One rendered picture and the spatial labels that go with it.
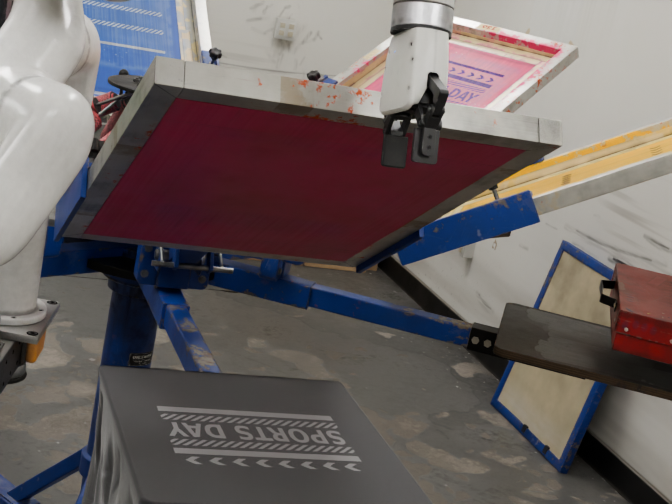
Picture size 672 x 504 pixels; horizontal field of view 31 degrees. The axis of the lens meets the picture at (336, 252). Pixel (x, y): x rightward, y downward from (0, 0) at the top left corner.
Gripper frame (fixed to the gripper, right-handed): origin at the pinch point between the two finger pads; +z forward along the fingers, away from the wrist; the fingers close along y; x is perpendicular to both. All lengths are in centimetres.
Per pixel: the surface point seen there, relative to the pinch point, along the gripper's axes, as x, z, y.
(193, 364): -2, 34, -88
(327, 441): 11, 42, -48
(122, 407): -21, 39, -56
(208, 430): -8, 41, -50
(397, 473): 20, 45, -38
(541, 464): 178, 76, -260
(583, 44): 200, -92, -297
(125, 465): -22, 46, -40
